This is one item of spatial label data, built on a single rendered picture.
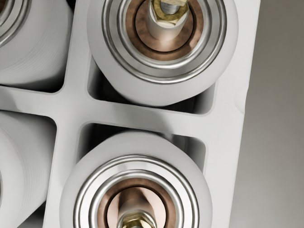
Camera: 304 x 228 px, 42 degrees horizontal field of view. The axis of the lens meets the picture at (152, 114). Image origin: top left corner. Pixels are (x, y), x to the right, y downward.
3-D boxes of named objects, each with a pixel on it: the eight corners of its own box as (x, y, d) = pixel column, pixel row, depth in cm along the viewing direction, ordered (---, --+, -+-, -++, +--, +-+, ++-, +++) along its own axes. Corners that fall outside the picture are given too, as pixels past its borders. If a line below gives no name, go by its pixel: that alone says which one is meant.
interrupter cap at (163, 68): (169, 111, 24) (170, 110, 24) (76, 28, 24) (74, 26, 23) (249, 18, 25) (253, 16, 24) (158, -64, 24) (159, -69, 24)
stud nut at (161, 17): (168, 33, 21) (169, 30, 20) (144, 12, 21) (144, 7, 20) (192, 6, 21) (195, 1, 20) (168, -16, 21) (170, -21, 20)
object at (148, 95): (155, 127, 42) (171, 134, 24) (87, 67, 42) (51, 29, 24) (215, 59, 42) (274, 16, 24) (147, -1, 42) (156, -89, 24)
